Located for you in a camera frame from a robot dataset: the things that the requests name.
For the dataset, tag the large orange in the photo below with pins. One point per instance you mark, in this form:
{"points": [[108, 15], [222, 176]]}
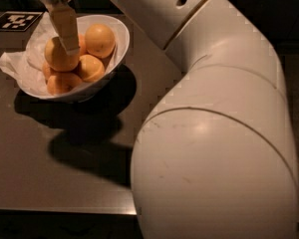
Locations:
{"points": [[56, 56]]}

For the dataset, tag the left low orange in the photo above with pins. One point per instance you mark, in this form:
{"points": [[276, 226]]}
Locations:
{"points": [[47, 71]]}

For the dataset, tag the white ceramic bowl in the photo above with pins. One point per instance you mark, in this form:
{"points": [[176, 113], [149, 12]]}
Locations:
{"points": [[86, 90]]}

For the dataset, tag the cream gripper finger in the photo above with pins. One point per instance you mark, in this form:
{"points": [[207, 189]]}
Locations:
{"points": [[64, 21]]}

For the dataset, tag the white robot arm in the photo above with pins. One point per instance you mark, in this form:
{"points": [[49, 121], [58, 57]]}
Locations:
{"points": [[215, 158]]}

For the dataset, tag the white crumpled paper liner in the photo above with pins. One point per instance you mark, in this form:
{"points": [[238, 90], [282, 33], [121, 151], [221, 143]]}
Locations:
{"points": [[26, 67]]}

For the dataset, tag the black white fiducial marker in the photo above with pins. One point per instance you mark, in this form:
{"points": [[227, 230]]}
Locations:
{"points": [[13, 21]]}

